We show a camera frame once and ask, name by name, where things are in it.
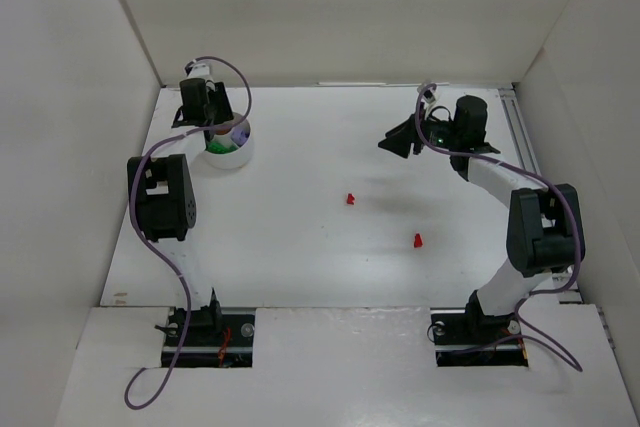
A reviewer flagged orange lego brick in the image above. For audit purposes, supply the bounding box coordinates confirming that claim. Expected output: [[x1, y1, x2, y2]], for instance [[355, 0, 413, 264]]
[[216, 126, 232, 135]]

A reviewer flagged dark green lego plate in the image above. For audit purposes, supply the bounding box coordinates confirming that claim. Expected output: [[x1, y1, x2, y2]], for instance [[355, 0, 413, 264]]
[[206, 142, 238, 155]]

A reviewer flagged purple lego assembly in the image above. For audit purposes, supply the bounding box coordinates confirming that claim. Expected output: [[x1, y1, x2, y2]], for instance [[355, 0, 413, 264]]
[[231, 127, 251, 147]]

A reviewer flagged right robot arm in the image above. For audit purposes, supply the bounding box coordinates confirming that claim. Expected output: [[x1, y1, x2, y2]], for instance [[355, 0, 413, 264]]
[[378, 84, 585, 331]]

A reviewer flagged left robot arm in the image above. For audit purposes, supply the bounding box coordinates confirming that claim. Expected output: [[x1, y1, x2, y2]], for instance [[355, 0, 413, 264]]
[[126, 78, 234, 332]]

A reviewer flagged white round divided container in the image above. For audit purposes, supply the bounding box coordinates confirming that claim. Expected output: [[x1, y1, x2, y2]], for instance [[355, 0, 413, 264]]
[[203, 120, 254, 170]]

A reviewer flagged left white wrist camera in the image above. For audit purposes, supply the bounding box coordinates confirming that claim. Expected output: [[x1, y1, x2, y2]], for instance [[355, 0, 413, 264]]
[[186, 60, 213, 81]]

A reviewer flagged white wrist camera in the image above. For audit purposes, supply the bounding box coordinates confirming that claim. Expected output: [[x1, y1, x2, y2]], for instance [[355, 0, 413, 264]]
[[186, 60, 213, 81], [418, 82, 439, 104]]

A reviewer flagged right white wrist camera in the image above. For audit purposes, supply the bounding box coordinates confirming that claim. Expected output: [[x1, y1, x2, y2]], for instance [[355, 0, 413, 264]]
[[418, 82, 439, 104]]

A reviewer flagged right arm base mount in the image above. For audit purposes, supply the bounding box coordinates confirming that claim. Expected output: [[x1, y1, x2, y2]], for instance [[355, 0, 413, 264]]
[[427, 308, 528, 368]]

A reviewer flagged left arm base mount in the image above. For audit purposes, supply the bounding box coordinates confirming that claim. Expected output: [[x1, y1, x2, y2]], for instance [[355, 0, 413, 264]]
[[175, 309, 256, 369]]

